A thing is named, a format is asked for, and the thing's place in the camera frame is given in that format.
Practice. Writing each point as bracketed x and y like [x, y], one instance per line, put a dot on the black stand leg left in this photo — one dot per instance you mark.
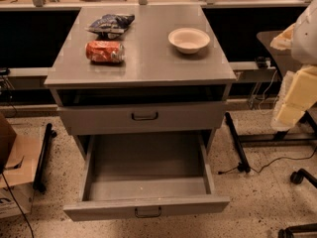
[50, 133]

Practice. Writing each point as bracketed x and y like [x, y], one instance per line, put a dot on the black stand leg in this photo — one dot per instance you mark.
[50, 133]
[243, 165]

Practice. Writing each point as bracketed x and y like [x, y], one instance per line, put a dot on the white paper bowl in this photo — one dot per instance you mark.
[188, 40]

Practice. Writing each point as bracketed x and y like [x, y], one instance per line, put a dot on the black stand leg right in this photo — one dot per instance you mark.
[243, 165]

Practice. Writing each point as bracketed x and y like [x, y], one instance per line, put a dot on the grey top drawer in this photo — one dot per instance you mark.
[142, 118]

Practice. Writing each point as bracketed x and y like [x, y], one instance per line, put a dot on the grey drawer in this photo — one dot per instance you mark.
[145, 176]
[142, 118]

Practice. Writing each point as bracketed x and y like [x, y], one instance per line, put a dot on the crushed red soda can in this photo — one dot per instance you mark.
[105, 51]

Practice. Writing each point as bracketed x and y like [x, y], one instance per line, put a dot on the cardboard box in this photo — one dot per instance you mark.
[19, 156]

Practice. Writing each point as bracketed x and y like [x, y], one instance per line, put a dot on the blue chip bag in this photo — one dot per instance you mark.
[111, 26]

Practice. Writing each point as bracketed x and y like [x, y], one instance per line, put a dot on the dark side table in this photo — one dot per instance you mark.
[284, 62]

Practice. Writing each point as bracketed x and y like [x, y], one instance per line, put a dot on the grey drawer cabinet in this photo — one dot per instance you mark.
[153, 70]

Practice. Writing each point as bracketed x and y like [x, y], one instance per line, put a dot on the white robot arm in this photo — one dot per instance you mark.
[298, 91]

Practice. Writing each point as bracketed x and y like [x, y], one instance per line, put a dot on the black power adapter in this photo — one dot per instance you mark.
[262, 62]

